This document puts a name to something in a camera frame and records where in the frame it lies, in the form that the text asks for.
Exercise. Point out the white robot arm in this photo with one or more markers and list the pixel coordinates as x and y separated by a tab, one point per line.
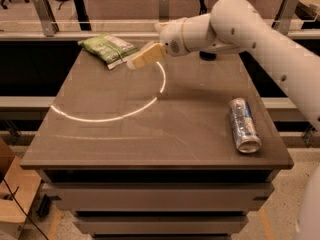
235	25

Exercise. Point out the cardboard box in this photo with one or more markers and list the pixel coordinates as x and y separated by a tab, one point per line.
17	193

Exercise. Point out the blue Pepsi can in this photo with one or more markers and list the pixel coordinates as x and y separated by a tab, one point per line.
207	56

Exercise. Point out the middle metal bracket post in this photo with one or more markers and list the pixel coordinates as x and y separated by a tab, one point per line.
163	10

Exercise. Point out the left metal bracket post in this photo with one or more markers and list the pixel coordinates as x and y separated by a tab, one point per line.
46	17

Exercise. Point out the green jalapeno chip bag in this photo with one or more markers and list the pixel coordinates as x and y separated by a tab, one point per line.
111	49

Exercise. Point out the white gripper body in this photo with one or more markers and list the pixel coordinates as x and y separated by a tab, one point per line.
170	39

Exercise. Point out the metal bracket post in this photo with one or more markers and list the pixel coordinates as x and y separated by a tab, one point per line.
46	17
163	10
282	24

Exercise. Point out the silver blue lying can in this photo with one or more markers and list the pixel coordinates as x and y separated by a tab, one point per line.
244	132

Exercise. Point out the grey table cabinet with drawers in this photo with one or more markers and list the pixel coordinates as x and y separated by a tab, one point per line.
164	211

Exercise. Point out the right metal bracket post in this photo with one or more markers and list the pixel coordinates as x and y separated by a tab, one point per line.
282	24

